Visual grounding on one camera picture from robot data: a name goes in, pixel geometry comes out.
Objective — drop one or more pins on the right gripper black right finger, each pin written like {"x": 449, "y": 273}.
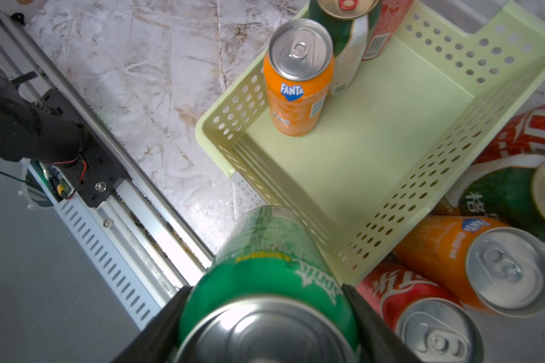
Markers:
{"x": 378, "y": 343}

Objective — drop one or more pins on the green Sprite can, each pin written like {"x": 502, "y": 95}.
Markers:
{"x": 269, "y": 296}

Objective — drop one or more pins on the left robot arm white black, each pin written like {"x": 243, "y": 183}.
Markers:
{"x": 29, "y": 131}

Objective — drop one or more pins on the orange Fanta can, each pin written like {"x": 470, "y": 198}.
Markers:
{"x": 485, "y": 263}
{"x": 298, "y": 69}

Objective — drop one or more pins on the light green perforated plastic basket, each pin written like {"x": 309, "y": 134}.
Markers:
{"x": 385, "y": 151}

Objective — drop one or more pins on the red cola can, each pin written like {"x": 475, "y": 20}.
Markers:
{"x": 392, "y": 14}
{"x": 523, "y": 134}
{"x": 428, "y": 318}

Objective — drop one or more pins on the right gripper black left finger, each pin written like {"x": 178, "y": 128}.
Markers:
{"x": 156, "y": 342}

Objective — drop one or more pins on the green herbal tea can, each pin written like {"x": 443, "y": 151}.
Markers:
{"x": 511, "y": 190}
{"x": 351, "y": 24}

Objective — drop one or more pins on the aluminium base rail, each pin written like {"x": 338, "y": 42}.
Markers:
{"x": 141, "y": 246}

